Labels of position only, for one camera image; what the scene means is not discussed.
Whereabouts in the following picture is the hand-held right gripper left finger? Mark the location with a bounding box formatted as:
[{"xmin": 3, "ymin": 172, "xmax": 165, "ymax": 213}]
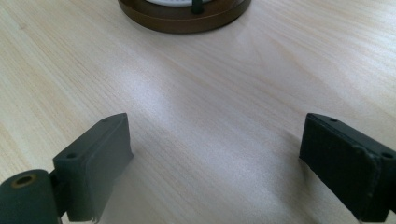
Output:
[{"xmin": 52, "ymin": 112, "xmax": 135, "ymax": 223}]

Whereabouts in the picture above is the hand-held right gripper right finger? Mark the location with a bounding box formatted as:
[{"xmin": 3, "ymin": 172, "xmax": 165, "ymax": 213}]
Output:
[{"xmin": 299, "ymin": 112, "xmax": 396, "ymax": 224}]

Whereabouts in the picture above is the brown round cup holder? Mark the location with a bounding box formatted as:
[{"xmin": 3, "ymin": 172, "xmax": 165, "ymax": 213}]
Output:
[{"xmin": 117, "ymin": 0, "xmax": 252, "ymax": 35}]

